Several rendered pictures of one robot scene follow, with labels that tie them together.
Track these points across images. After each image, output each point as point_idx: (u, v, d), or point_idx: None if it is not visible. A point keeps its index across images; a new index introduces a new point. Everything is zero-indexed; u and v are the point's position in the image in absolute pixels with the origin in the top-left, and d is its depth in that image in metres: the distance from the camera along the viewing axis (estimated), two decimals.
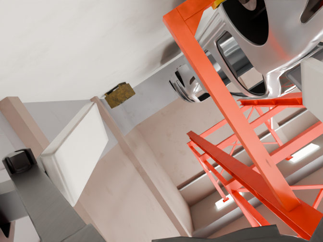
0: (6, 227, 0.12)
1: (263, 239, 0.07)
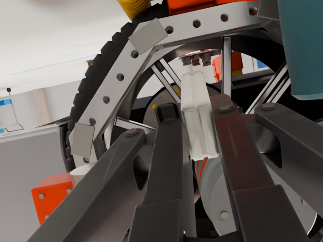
0: (144, 179, 0.13)
1: (263, 239, 0.07)
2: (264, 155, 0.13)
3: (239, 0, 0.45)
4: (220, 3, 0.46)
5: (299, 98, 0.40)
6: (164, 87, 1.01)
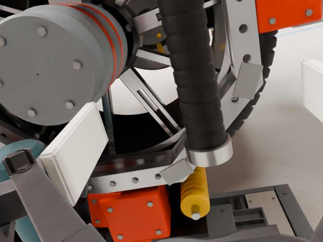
0: (6, 227, 0.12)
1: (263, 239, 0.07)
2: None
3: (102, 194, 0.56)
4: (117, 192, 0.56)
5: (34, 142, 0.45)
6: None
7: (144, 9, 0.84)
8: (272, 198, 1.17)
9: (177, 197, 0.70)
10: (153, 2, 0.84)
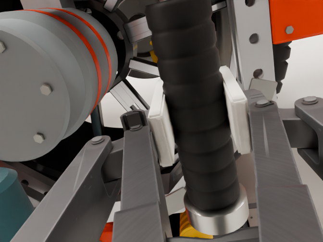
0: (113, 186, 0.13)
1: (263, 239, 0.07)
2: (302, 150, 0.13)
3: None
4: (106, 223, 0.49)
5: (6, 172, 0.38)
6: None
7: (136, 14, 0.77)
8: None
9: (175, 223, 0.63)
10: None
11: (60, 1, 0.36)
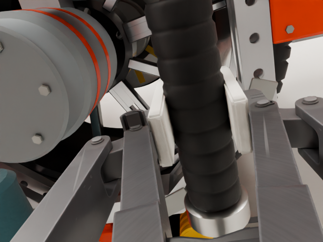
0: (112, 186, 0.13)
1: (263, 239, 0.07)
2: (302, 150, 0.13)
3: None
4: (106, 224, 0.49)
5: (5, 173, 0.38)
6: (156, 79, 0.85)
7: None
8: None
9: (175, 223, 0.62)
10: (124, 12, 0.70)
11: (58, 0, 0.36)
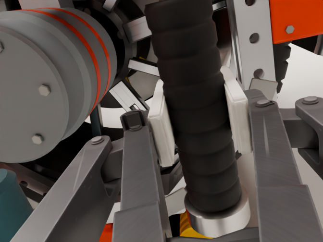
0: (112, 186, 0.13)
1: (263, 239, 0.07)
2: (302, 150, 0.13)
3: None
4: (106, 224, 0.49)
5: (5, 173, 0.38)
6: (151, 96, 0.70)
7: None
8: None
9: (175, 223, 0.62)
10: None
11: (58, 0, 0.36)
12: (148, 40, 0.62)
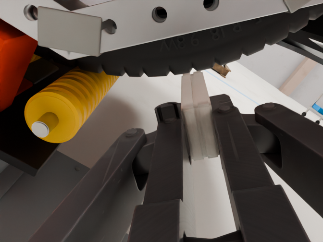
0: (144, 179, 0.13)
1: (263, 239, 0.07)
2: (264, 155, 0.13)
3: None
4: None
5: None
6: None
7: None
8: None
9: None
10: None
11: None
12: None
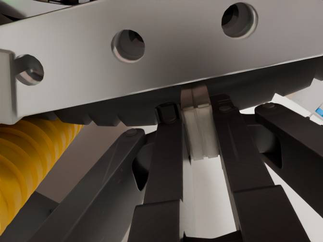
0: (144, 179, 0.13)
1: (263, 239, 0.07)
2: (264, 155, 0.13)
3: None
4: None
5: None
6: None
7: None
8: None
9: None
10: None
11: None
12: None
